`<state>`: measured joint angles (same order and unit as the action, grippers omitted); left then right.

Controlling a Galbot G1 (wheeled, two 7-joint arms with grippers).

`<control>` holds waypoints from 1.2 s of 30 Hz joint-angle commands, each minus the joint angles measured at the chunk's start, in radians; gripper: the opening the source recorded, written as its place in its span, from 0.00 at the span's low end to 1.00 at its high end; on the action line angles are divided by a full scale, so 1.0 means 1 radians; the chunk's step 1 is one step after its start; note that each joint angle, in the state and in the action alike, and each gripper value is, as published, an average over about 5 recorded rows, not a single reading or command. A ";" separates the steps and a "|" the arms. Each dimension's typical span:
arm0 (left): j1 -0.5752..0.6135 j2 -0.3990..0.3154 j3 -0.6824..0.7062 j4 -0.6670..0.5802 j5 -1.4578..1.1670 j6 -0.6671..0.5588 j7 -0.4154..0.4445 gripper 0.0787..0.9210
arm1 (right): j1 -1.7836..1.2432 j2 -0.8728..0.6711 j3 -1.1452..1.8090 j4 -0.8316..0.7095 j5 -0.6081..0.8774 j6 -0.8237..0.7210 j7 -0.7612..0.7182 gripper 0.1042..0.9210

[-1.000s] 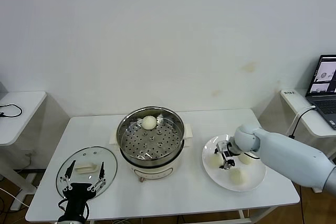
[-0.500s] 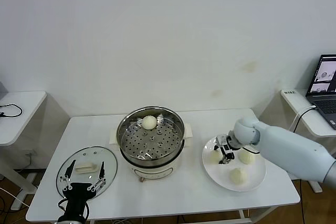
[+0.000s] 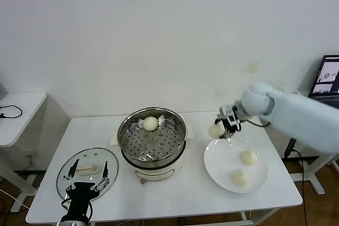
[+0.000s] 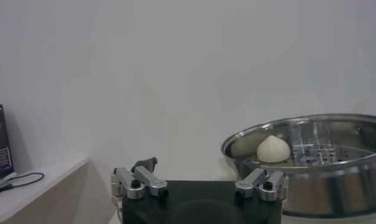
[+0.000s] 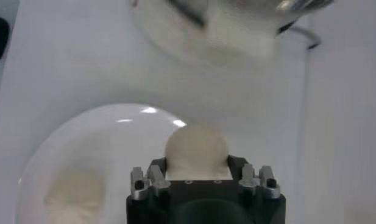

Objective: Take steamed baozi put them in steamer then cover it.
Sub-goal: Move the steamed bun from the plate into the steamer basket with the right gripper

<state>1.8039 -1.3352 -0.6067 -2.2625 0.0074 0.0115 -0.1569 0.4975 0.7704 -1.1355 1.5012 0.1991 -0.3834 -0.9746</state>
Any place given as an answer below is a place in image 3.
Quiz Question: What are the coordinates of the stainless steel steamer basket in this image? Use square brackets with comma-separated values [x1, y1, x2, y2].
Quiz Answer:
[110, 107, 196, 167]

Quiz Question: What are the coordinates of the white floor cable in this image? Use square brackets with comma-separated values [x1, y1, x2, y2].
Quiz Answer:
[0, 189, 30, 210]

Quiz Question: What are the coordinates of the white steamed baozi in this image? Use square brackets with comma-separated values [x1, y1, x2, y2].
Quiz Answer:
[208, 124, 225, 139]
[232, 169, 249, 186]
[142, 116, 159, 131]
[239, 150, 258, 166]

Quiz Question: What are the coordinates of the grey laptop with keyboard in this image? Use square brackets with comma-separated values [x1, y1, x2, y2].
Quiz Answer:
[308, 55, 339, 110]

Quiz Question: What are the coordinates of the white work table frame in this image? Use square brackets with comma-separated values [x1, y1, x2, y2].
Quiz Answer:
[238, 208, 281, 226]

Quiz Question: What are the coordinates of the glass lid with cream handle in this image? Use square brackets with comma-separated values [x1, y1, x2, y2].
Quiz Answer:
[56, 146, 119, 202]

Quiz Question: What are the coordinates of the black looped cable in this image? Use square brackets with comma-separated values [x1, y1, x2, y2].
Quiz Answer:
[0, 104, 23, 119]

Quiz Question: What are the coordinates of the white side table beige panel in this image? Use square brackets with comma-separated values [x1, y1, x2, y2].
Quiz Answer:
[0, 91, 72, 213]

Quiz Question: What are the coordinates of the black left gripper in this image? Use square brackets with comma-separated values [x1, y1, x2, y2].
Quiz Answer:
[63, 158, 111, 218]

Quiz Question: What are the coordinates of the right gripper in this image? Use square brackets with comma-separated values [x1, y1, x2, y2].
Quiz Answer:
[215, 105, 240, 140]

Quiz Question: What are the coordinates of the white round plate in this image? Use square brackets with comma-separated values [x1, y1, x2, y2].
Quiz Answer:
[203, 138, 269, 194]

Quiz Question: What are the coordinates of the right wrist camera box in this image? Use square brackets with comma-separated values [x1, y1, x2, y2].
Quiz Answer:
[227, 114, 242, 132]

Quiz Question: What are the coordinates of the cream electric cooker base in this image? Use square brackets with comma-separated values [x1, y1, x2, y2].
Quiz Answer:
[110, 130, 196, 185]

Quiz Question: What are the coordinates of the black laptop power cable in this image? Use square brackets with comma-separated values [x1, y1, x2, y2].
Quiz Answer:
[283, 135, 308, 226]

